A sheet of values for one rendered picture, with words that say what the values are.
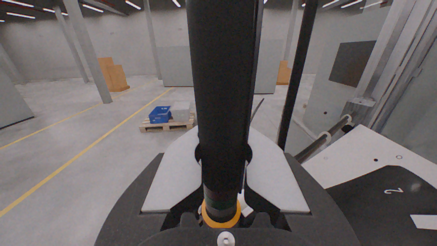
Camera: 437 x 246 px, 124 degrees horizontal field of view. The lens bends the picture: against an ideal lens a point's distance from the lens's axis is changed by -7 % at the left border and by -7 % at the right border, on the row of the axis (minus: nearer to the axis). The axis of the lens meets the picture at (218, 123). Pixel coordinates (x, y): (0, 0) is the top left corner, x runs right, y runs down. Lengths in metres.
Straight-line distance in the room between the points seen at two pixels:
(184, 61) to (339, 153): 7.11
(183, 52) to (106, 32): 9.26
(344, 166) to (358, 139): 0.09
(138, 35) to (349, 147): 13.91
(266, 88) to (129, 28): 11.75
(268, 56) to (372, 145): 5.43
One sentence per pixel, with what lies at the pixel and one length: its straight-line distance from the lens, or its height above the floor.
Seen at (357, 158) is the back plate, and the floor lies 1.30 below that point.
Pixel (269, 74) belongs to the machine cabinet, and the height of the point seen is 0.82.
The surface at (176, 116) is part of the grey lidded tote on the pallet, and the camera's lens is 3.14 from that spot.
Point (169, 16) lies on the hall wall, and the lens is 13.06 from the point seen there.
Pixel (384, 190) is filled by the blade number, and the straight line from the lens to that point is 0.29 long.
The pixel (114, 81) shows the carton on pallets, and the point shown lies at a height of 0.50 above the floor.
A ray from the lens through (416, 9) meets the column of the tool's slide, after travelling 0.75.
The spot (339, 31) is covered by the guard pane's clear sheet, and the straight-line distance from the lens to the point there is 1.18.
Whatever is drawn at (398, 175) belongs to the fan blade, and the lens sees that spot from 0.31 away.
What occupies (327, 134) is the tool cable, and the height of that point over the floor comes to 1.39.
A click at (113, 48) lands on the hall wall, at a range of 15.18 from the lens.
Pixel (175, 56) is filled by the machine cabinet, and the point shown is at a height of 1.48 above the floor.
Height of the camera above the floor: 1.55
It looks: 28 degrees down
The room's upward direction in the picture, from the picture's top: 1 degrees counter-clockwise
